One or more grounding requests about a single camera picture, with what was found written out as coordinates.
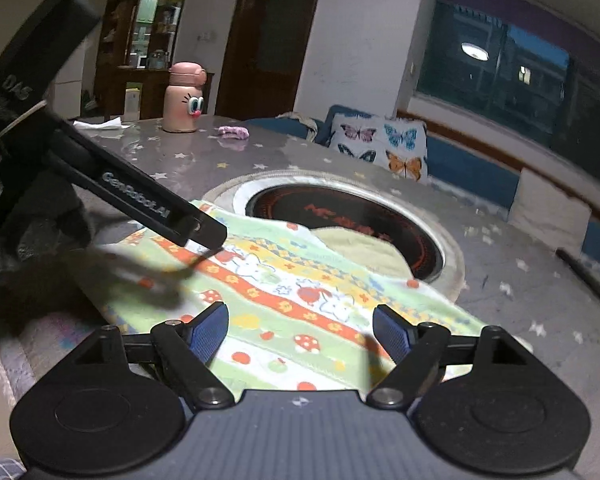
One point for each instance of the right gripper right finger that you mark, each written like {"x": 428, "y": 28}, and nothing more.
{"x": 394, "y": 333}

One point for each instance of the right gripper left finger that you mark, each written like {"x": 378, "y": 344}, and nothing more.
{"x": 206, "y": 333}

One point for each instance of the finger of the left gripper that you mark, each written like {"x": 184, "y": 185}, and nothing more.
{"x": 128, "y": 189}

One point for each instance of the colourful patterned child garment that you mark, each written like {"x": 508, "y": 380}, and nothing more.
{"x": 300, "y": 314}

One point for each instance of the white tissue paper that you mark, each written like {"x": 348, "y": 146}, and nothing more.
{"x": 109, "y": 125}

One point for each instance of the round induction cooker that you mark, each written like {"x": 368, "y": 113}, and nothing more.
{"x": 317, "y": 199}

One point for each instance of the pink cartoon bottle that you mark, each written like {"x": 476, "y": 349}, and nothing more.
{"x": 183, "y": 101}

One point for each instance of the pink hair scrunchie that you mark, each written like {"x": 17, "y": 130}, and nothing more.
{"x": 233, "y": 132}

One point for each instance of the wooden display cabinet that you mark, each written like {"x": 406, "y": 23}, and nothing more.
{"x": 135, "y": 52}

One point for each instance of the blue sofa bench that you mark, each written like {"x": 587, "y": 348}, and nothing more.
{"x": 446, "y": 161}

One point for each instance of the butterfly print pillow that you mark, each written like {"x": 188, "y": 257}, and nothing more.
{"x": 396, "y": 145}

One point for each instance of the black remote control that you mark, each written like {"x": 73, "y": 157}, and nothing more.
{"x": 583, "y": 273}

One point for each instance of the beige cushion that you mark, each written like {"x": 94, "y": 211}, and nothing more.
{"x": 549, "y": 215}

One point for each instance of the brown wooden door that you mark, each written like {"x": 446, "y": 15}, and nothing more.
{"x": 263, "y": 58}

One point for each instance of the dark window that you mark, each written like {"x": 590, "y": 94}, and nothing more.
{"x": 522, "y": 67}

